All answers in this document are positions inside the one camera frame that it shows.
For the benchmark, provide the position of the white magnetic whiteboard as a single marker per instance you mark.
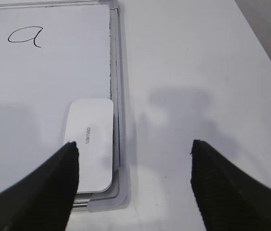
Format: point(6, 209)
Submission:
point(54, 56)

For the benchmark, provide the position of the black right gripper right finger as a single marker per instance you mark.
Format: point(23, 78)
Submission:
point(228, 198)

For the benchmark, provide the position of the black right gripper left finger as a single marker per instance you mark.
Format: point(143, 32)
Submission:
point(43, 200)

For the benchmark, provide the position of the white whiteboard eraser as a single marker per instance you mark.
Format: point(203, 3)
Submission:
point(90, 126)

